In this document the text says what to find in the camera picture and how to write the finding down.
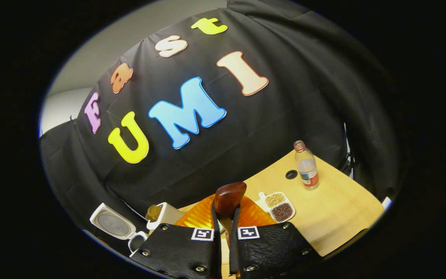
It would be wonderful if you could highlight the white rice cooker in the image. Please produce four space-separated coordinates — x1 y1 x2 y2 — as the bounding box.
89 203 149 257

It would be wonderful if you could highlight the brown bread slice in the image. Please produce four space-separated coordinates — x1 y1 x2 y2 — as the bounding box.
148 205 163 222

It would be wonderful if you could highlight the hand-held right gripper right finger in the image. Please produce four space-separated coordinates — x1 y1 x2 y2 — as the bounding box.
229 195 322 279

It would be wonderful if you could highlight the clear plastic water bottle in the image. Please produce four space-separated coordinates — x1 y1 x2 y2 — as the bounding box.
293 140 320 191

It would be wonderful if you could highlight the black backdrop cloth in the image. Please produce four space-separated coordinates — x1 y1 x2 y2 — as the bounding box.
39 0 400 248

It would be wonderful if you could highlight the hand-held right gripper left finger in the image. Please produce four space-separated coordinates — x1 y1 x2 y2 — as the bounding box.
130 194 222 279

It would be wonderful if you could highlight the white toaster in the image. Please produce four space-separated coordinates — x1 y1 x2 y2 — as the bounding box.
146 202 187 231

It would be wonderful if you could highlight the white divided bean dish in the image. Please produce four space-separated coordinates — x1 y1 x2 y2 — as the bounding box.
258 192 296 223

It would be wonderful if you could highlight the brown wooden spoon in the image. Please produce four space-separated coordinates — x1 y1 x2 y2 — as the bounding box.
214 182 247 277

